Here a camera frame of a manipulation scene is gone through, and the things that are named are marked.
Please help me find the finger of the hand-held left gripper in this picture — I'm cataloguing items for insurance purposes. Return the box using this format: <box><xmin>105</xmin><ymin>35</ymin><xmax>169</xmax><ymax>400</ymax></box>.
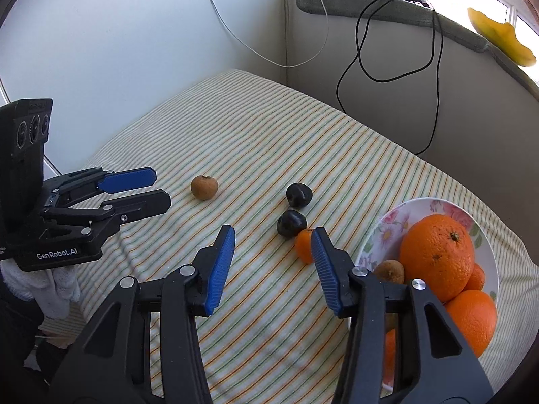
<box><xmin>42</xmin><ymin>189</ymin><xmax>172</xmax><ymax>236</ymax></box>
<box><xmin>44</xmin><ymin>167</ymin><xmax>158</xmax><ymax>203</ymax></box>

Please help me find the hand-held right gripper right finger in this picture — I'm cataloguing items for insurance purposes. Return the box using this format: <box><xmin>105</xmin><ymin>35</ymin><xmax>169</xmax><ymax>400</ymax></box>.
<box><xmin>311</xmin><ymin>227</ymin><xmax>494</xmax><ymax>404</ymax></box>

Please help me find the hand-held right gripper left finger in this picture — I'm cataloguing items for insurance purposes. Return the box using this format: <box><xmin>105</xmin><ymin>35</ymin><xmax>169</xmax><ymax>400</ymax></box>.
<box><xmin>48</xmin><ymin>224</ymin><xmax>236</xmax><ymax>404</ymax></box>

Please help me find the small mandarin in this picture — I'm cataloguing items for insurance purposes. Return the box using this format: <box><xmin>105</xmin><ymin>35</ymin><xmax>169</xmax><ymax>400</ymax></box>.
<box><xmin>463</xmin><ymin>262</ymin><xmax>486</xmax><ymax>292</ymax></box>
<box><xmin>294</xmin><ymin>228</ymin><xmax>316</xmax><ymax>265</ymax></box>
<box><xmin>383</xmin><ymin>328</ymin><xmax>399</xmax><ymax>383</ymax></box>

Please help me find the small brown fruit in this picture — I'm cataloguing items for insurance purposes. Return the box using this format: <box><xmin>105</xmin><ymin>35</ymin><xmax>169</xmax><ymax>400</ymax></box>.
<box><xmin>374</xmin><ymin>260</ymin><xmax>405</xmax><ymax>285</ymax></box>
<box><xmin>191</xmin><ymin>175</ymin><xmax>219</xmax><ymax>200</ymax></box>

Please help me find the large orange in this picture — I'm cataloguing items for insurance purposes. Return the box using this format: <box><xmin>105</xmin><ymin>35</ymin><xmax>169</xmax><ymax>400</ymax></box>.
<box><xmin>444</xmin><ymin>290</ymin><xmax>498</xmax><ymax>358</ymax></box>
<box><xmin>399</xmin><ymin>214</ymin><xmax>476</xmax><ymax>303</ymax></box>

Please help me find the floral plate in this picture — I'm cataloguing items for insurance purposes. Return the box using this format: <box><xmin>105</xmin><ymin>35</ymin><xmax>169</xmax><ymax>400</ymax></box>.
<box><xmin>355</xmin><ymin>197</ymin><xmax>500</xmax><ymax>392</ymax></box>

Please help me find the person's left hand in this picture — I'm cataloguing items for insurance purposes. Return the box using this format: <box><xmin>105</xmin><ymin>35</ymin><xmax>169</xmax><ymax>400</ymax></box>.
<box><xmin>0</xmin><ymin>259</ymin><xmax>83</xmax><ymax>319</ymax></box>

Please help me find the dark plum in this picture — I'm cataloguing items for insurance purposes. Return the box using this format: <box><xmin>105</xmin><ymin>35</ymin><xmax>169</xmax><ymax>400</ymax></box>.
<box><xmin>286</xmin><ymin>183</ymin><xmax>313</xmax><ymax>208</ymax></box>
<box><xmin>277</xmin><ymin>209</ymin><xmax>308</xmax><ymax>237</ymax></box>

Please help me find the striped cloth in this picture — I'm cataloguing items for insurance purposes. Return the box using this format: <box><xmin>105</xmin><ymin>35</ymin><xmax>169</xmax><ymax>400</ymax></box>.
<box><xmin>38</xmin><ymin>69</ymin><xmax>539</xmax><ymax>404</ymax></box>

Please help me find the dark cloth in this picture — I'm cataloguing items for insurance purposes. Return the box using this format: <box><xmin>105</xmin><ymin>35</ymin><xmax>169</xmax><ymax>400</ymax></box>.
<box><xmin>0</xmin><ymin>290</ymin><xmax>70</xmax><ymax>388</ymax></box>

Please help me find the grey-green mat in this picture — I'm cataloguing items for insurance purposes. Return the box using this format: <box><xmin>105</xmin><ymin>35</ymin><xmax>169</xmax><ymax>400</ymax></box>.
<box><xmin>297</xmin><ymin>0</ymin><xmax>539</xmax><ymax>102</ymax></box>

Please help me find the yellow object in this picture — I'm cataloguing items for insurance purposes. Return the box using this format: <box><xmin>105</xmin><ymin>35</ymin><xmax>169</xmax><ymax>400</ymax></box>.
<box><xmin>467</xmin><ymin>7</ymin><xmax>537</xmax><ymax>67</ymax></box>

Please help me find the white cable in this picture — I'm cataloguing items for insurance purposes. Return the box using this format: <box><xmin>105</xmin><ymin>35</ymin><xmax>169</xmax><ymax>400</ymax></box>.
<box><xmin>197</xmin><ymin>0</ymin><xmax>330</xmax><ymax>68</ymax></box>

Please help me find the black cable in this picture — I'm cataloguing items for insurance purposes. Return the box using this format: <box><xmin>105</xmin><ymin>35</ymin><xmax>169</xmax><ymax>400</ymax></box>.
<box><xmin>336</xmin><ymin>0</ymin><xmax>444</xmax><ymax>156</ymax></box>

